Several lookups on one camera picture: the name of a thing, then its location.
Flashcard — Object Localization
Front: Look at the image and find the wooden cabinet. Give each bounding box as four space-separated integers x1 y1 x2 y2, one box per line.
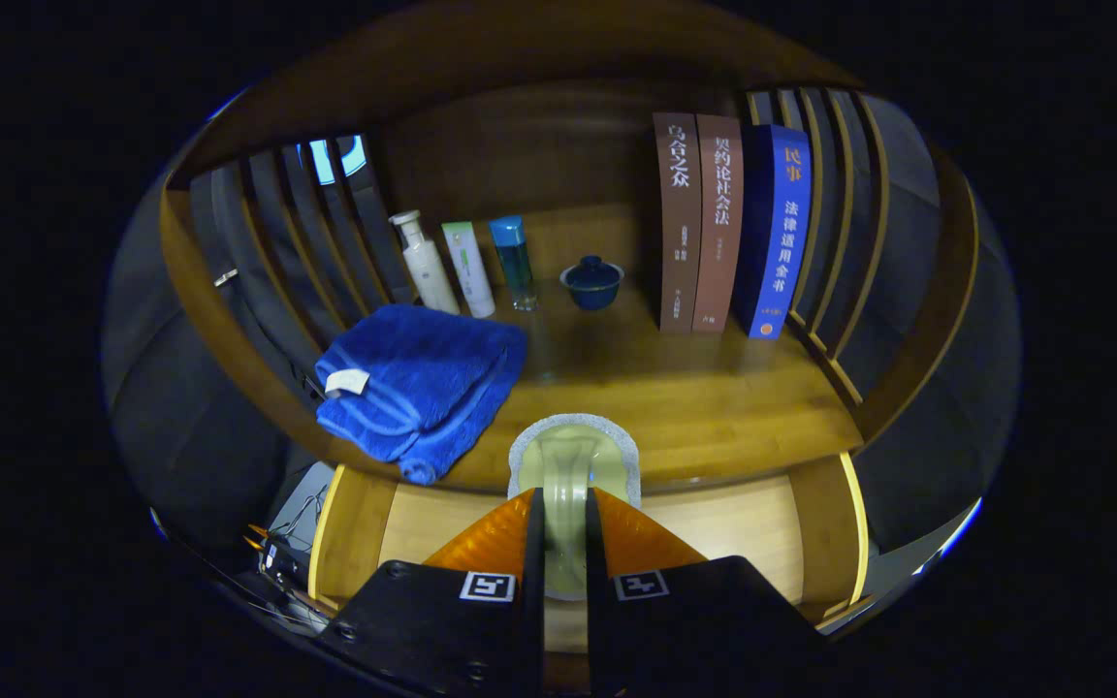
159 5 981 495

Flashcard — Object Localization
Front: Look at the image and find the white pump bottle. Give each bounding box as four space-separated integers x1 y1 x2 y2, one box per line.
389 210 462 316

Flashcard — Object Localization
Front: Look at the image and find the teal bottle with blue cap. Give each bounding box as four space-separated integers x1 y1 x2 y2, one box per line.
489 215 539 312

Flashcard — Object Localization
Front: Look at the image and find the blue book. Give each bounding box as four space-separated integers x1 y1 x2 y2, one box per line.
733 124 813 341

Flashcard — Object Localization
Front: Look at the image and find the white green tube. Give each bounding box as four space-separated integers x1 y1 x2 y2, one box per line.
440 221 497 319

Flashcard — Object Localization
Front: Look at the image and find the reddish brown book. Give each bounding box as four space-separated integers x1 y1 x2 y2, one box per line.
692 114 745 334

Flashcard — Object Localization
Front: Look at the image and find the wooden countertop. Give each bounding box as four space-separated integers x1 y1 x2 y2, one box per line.
326 204 865 493

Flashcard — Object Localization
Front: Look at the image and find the wooden drawer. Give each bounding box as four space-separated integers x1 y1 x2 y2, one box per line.
308 451 872 665

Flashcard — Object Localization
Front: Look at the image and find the black electronic device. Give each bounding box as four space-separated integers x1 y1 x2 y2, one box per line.
246 523 322 621

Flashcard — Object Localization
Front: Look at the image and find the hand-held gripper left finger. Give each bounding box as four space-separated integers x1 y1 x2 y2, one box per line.
321 488 546 698

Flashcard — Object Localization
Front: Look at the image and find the blue folded towel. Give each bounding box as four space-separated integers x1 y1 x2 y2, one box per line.
314 303 529 487

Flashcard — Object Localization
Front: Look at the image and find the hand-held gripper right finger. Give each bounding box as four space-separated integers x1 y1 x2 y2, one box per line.
585 488 826 698

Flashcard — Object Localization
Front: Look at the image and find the dark blue lidded teacup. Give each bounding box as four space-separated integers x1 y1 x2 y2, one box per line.
559 255 625 312

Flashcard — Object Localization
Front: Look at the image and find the pale green handled sponge brush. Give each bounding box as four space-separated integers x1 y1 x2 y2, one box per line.
507 413 642 602

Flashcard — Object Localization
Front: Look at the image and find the dark brown book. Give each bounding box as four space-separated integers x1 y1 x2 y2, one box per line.
653 111 703 335

